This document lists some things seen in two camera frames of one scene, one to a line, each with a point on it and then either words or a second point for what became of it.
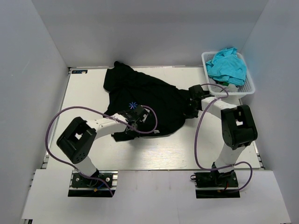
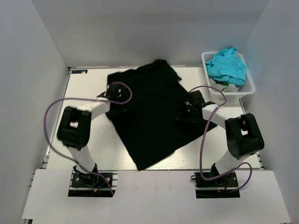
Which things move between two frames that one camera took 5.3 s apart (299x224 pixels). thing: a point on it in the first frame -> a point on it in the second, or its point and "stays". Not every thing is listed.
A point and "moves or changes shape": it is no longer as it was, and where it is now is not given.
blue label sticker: (79, 71) stays
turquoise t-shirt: (226, 66) stays
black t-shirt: (145, 104) moves or changes shape
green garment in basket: (222, 82) stays
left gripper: (130, 132) -> (124, 96)
